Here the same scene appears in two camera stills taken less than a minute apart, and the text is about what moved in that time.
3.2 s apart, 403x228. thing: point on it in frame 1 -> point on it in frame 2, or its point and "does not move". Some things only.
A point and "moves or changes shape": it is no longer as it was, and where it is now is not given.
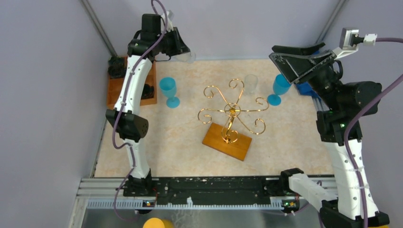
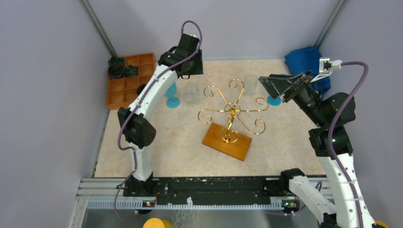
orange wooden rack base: (227, 141) does not move
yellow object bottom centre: (156, 223) does not move
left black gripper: (171, 41) -> (192, 62)
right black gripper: (321, 70) -> (290, 89)
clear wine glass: (189, 57) moves or changes shape
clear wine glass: (251, 82) does not move
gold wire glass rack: (230, 130) does not move
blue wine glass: (168, 86) does not move
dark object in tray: (117, 67) does not move
